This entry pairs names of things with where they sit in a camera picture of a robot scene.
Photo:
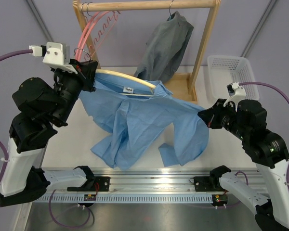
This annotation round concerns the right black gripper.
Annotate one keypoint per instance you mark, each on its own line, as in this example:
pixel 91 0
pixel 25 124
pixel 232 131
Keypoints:
pixel 211 116

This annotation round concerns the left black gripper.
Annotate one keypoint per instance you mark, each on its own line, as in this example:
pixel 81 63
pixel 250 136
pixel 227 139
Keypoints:
pixel 83 78

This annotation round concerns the blue shirt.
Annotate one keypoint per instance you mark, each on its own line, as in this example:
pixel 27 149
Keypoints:
pixel 134 116

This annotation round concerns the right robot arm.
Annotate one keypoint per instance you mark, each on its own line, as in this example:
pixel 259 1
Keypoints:
pixel 247 121

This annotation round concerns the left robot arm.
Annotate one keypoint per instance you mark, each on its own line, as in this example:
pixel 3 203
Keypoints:
pixel 43 109

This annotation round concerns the pink hanger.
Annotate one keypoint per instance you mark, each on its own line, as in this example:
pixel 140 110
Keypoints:
pixel 111 18
pixel 83 16

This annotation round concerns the grey shirt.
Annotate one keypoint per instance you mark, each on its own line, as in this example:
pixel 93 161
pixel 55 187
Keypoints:
pixel 165 50

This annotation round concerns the wooden clothes rack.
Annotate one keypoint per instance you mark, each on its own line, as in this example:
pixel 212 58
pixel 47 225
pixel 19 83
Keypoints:
pixel 126 42

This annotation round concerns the white plastic basket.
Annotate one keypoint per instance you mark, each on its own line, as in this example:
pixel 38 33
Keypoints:
pixel 224 70

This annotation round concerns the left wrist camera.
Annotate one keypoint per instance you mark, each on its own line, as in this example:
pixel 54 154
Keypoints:
pixel 55 55

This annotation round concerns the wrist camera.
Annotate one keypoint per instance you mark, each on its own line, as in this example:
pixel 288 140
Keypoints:
pixel 236 94
pixel 55 55

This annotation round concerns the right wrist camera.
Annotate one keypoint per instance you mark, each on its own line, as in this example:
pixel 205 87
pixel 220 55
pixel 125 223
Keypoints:
pixel 236 94

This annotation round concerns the aluminium mounting rail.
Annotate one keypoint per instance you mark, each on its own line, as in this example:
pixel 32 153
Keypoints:
pixel 152 180

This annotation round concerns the white slotted cable duct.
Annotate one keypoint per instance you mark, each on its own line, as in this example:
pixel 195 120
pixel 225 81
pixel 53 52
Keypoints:
pixel 127 198

